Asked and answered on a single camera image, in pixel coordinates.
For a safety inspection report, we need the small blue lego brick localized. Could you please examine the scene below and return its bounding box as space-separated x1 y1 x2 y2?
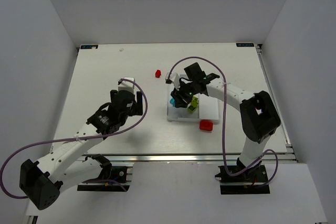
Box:
170 98 175 106

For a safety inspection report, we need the green lego brick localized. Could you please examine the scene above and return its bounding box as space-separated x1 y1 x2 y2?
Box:
191 97 199 106
187 105 197 113

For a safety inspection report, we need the large red lego brick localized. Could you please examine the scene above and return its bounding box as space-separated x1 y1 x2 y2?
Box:
199 120 214 132

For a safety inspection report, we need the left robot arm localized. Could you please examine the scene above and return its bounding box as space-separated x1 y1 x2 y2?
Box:
19 90 147 210

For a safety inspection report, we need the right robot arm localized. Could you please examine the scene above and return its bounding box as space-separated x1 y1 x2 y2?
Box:
165 62 281 177

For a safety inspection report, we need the white divided tray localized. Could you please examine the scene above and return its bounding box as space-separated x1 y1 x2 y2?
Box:
166 74 220 123

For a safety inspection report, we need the small red lego brick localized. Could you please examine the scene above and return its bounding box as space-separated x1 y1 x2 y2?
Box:
155 70 162 78

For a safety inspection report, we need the left blue corner label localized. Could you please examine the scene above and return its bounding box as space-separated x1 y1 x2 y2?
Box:
80 45 98 50

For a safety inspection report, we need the blue corner label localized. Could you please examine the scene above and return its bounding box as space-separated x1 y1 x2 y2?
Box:
80 45 98 50
236 42 255 47

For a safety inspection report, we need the right blue corner label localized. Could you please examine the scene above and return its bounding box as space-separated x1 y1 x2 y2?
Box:
236 42 255 47

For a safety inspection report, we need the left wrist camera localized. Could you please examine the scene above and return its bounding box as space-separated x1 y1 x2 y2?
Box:
118 77 135 94

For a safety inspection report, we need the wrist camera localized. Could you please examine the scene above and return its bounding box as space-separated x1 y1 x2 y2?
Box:
165 72 181 90
118 77 135 94

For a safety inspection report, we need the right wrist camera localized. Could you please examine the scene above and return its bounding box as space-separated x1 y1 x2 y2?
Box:
165 72 181 90

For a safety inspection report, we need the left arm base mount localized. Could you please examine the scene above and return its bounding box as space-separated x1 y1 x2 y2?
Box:
77 154 132 193

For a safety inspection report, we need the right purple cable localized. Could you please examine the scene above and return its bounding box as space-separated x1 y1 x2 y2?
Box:
169 56 278 185

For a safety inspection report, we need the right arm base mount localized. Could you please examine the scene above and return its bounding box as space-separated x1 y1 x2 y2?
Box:
215 165 270 195

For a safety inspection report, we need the aluminium front rail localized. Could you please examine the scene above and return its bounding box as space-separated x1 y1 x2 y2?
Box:
102 153 297 163

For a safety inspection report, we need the right side rail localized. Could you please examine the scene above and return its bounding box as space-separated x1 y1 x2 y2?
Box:
255 44 298 163

